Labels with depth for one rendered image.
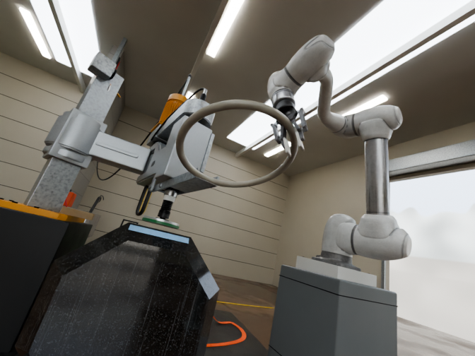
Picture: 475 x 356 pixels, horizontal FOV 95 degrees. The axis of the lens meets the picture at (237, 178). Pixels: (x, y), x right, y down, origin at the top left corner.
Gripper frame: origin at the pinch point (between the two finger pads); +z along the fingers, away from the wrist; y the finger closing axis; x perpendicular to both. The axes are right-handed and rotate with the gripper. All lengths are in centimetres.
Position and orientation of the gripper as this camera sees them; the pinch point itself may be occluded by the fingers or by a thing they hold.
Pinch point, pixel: (293, 144)
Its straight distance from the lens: 76.2
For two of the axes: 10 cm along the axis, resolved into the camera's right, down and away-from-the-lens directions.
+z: 0.2, 8.0, -5.9
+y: -8.1, 3.6, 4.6
